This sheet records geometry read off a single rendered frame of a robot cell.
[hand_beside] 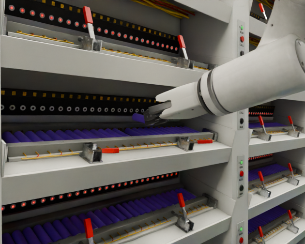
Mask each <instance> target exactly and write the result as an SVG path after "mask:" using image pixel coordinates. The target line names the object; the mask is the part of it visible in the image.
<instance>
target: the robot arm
mask: <svg viewBox="0 0 305 244"><path fill-rule="evenodd" d="M303 91H305V0H275V1H274V6H273V9H272V12H271V15H270V18H269V21H268V23H267V26H266V28H265V31H264V33H263V36H262V38H261V40H260V42H259V44H258V46H257V48H256V49H255V50H253V51H251V52H249V53H247V54H244V55H242V56H240V57H238V58H236V59H234V60H231V61H229V62H227V63H225V64H223V65H221V66H218V67H216V68H214V69H212V70H210V71H208V72H205V73H204V74H203V76H202V77H201V78H200V79H199V80H198V82H193V83H189V84H186V85H183V86H180V87H177V88H174V89H172V90H169V91H167V92H164V93H162V94H159V95H157V96H156V101H159V102H164V103H162V104H158V105H155V106H152V107H149V110H146V111H144V112H143V115H144V121H145V125H151V124H154V125H159V124H162V123H165V122H168V120H173V119H191V118H195V117H198V116H201V115H204V114H207V113H209V114H211V115H217V116H224V115H227V114H231V113H233V112H237V111H240V110H243V109H246V108H250V107H254V106H257V105H260V104H263V103H267V102H270V101H273V100H276V99H279V98H282V97H286V96H289V95H292V94H296V93H299V92H303Z"/></svg>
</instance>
